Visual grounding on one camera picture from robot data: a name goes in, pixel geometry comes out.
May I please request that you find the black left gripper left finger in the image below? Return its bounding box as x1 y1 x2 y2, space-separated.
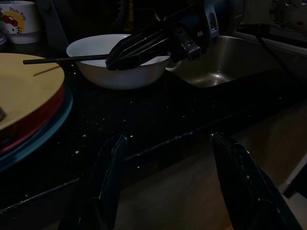
59 134 129 230

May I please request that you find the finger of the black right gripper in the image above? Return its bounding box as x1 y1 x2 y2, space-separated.
106 39 172 71
110 23 174 57

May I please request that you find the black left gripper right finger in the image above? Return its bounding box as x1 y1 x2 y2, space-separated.
209 131 304 230

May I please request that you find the black chopstick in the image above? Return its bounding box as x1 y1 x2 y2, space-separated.
23 54 110 65

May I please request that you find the white bowl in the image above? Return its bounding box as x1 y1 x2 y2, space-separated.
66 34 171 90

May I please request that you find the white slanted bar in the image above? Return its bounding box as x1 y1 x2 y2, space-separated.
280 153 307 199

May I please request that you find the stainless steel sink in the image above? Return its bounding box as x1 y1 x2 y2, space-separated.
165 35 288 88

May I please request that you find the teal plate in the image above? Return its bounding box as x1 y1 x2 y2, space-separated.
0 88 74 173

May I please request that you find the red plate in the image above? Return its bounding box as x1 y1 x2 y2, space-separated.
0 83 69 150

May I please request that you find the yellow plate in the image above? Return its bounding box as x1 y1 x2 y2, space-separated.
0 53 66 131

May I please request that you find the white Hello Kitty mug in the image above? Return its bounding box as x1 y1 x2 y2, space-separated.
0 1 40 45

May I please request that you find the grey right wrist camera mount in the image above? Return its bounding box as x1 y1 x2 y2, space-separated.
198 0 223 45

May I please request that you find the black cable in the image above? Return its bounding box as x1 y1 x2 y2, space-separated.
253 30 290 71

